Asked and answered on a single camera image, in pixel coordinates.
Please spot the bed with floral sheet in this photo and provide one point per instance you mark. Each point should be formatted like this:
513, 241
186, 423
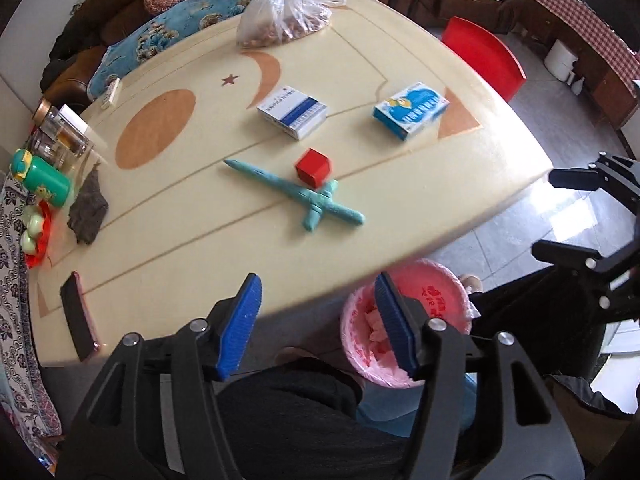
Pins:
15, 335

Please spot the red plastic stool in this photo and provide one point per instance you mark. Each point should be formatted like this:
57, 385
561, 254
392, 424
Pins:
480, 55

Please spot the plastic bag of nuts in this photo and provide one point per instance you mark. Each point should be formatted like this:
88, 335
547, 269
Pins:
285, 20

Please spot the bin with pink liner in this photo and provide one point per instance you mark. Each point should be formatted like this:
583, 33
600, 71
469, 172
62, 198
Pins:
440, 300

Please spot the blue and white cartoon box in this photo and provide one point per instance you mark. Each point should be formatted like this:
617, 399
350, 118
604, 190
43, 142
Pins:
410, 110

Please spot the dark crumpled cloth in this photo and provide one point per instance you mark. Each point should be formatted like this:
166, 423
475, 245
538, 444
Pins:
90, 210

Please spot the person's foot in slipper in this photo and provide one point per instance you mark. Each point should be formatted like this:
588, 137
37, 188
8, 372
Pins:
471, 282

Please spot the red cube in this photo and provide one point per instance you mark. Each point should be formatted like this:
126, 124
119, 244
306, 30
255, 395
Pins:
312, 165

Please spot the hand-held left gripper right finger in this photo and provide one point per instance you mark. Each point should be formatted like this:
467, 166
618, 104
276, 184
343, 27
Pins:
395, 325

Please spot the red checkered tablecloth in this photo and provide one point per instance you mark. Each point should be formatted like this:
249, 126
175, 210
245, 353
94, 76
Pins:
575, 10

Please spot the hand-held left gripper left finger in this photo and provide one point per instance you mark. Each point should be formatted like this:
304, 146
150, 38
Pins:
240, 325

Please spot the clear glass jar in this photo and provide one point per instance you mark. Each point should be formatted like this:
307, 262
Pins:
42, 146

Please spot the brown wooden cabinet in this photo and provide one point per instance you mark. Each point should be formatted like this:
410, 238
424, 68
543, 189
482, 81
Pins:
595, 75

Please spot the white box blue stripe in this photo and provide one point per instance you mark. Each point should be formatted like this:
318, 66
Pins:
295, 112

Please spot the teal toy sword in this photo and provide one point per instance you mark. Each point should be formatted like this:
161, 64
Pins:
280, 187

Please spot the white spray bottle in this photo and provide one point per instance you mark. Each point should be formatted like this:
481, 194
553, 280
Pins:
577, 85

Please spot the pale green teacup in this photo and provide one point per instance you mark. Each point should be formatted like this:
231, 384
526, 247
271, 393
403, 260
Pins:
34, 224
30, 244

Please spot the red tray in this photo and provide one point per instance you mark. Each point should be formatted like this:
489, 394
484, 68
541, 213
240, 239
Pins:
35, 261

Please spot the dark clothes pile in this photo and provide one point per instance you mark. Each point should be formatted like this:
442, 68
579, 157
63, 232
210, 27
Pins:
70, 47

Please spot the glass bottle copper lid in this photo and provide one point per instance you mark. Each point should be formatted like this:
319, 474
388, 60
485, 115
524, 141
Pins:
70, 130

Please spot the white remote control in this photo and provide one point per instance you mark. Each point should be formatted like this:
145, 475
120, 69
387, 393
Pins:
111, 91

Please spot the white round appliance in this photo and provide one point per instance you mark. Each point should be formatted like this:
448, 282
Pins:
559, 59

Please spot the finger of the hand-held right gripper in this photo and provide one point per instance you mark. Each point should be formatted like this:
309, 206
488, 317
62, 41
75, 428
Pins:
570, 178
560, 252

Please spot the blue floral blanket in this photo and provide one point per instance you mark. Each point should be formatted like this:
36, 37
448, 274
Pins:
160, 35

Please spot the black smartphone pink case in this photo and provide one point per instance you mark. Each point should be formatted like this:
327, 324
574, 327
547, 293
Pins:
80, 320

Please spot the green kids water bottle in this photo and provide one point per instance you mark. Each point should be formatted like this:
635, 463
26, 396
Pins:
47, 180

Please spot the person's leg dark trousers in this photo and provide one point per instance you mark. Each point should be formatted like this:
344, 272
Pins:
300, 420
540, 320

